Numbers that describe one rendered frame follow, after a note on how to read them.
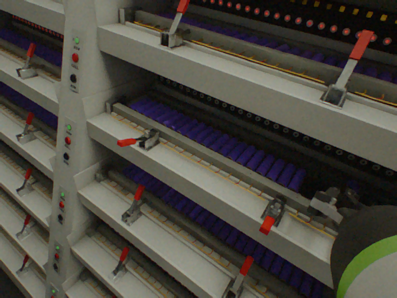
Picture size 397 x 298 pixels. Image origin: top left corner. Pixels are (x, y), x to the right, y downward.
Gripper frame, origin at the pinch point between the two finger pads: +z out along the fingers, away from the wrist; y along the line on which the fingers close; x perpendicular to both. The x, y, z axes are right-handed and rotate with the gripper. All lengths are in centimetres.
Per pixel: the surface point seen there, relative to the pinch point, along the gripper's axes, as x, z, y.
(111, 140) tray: 9.9, -3.5, 43.7
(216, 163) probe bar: 4.5, -0.1, 21.7
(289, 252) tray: 10.8, -3.0, 4.8
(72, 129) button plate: 13, -4, 55
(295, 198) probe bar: 3.4, -0.1, 7.3
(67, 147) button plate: 18, -3, 57
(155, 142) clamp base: 6.2, -1.6, 34.9
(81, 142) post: 14, -3, 52
